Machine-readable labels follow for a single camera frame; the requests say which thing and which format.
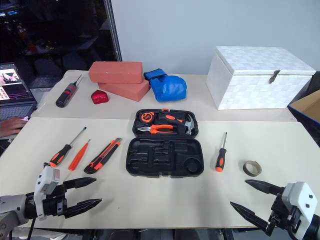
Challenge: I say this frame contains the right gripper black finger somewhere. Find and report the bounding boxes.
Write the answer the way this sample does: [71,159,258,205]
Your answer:
[244,179,286,197]
[229,201,271,233]

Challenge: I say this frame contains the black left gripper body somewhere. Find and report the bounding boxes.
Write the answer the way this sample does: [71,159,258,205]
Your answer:
[42,184,70,218]

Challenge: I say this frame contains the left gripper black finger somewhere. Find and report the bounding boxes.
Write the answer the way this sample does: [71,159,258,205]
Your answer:
[62,177,97,190]
[64,198,104,219]

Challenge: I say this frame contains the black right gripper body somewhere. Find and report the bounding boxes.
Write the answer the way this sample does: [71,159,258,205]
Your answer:
[265,192,301,237]

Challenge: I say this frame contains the slim orange test pen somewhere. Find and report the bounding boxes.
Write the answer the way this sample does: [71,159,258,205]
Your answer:
[67,138,92,172]

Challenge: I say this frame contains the dark tape roll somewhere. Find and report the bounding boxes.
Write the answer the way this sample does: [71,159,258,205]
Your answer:
[243,160,263,178]

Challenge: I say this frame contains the black-orange utility knife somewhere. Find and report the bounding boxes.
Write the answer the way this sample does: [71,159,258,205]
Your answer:
[83,137,123,175]

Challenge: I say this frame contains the long black-orange screwdriver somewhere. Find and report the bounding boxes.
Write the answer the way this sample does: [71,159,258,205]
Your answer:
[48,126,88,168]

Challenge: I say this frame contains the short black-orange screwdriver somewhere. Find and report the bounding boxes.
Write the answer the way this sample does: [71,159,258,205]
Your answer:
[215,131,228,173]

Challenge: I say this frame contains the black plastic case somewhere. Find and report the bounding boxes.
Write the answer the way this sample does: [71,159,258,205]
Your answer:
[125,108,205,179]

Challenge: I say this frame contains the person's bare hand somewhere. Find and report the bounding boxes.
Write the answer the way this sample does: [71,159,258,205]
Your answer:
[0,116,28,139]

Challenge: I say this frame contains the red heart-shaped box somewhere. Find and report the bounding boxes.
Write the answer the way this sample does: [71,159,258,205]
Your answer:
[90,89,110,105]

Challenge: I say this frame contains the black-red precision screwdriver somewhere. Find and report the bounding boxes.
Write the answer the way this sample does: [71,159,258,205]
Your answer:
[55,74,84,109]

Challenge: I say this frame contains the blue cardboard box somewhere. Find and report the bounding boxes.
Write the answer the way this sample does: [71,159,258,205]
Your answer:
[287,89,320,149]

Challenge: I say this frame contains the orange black tape measure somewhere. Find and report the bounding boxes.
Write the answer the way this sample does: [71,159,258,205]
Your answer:
[140,111,156,124]

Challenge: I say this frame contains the white woven storage box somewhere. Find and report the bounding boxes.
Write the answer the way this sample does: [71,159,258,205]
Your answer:
[205,45,317,111]

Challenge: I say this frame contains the red brick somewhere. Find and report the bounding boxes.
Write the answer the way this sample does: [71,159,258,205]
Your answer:
[88,61,144,85]
[97,78,151,103]

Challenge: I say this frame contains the open laptop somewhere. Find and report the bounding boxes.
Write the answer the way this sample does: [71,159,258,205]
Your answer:
[0,62,39,121]

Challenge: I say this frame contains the metal box clasp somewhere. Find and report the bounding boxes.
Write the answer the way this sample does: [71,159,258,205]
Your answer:
[268,69,281,84]

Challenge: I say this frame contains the blue boxing glove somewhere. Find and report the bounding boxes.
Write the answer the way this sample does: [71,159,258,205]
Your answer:
[143,68,188,103]

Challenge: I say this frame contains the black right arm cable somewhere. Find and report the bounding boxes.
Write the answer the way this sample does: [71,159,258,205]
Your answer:
[286,223,300,240]

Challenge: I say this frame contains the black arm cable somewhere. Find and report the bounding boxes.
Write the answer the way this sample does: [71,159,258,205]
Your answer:
[26,218,36,240]
[286,223,300,240]

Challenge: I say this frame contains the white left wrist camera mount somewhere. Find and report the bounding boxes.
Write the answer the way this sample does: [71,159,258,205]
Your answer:
[33,164,61,221]

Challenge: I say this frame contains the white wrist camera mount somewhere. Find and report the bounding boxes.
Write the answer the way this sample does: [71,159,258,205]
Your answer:
[281,181,317,239]
[33,164,61,221]

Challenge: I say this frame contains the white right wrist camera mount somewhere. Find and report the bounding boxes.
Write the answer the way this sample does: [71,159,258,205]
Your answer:
[281,181,317,239]

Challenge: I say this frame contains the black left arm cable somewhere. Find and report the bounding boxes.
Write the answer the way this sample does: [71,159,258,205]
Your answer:
[26,218,36,240]

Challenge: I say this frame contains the orange-handled pliers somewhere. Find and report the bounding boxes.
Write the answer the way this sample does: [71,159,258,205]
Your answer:
[136,123,174,136]

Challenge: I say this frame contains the hammer with orange-black handle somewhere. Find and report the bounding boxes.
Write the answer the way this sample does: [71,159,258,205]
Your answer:
[157,112,197,136]

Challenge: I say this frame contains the grey window frame post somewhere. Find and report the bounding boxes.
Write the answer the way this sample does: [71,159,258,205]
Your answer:
[103,0,124,62]

